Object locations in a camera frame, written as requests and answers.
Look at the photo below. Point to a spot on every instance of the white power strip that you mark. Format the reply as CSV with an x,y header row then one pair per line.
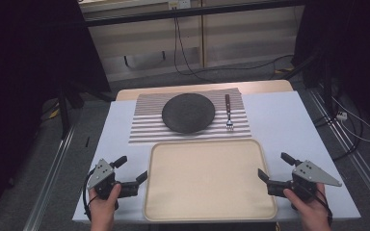
x,y
342,115

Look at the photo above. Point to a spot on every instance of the person's right hand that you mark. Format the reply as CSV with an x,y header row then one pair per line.
x,y
313,210

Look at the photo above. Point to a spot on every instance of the person's left hand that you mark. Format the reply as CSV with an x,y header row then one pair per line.
x,y
103,208

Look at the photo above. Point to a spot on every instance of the black curtain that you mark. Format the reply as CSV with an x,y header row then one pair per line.
x,y
359,48
19,57

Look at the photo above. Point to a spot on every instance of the small black stick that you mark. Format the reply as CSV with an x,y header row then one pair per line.
x,y
87,142

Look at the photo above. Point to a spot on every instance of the dark round plate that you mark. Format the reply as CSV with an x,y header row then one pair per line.
x,y
188,113

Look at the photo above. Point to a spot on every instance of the black tripod stand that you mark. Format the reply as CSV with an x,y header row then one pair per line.
x,y
65,109
326,89

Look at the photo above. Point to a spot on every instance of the beige rectangular tray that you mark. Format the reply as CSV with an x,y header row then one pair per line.
x,y
205,183

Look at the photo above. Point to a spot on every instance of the aluminium floor rail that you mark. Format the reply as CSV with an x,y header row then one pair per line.
x,y
49,179
350,150

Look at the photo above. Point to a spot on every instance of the black horizontal bar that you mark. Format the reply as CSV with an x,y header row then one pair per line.
x,y
186,12

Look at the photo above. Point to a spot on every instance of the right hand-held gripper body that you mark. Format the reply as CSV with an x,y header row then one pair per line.
x,y
311,173

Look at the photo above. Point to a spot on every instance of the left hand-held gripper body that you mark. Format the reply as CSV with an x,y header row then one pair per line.
x,y
102,174

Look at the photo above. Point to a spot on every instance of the striped grey placemat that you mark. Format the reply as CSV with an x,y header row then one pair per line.
x,y
147,118

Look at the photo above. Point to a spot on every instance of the white wall socket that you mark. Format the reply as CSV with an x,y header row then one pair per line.
x,y
179,4

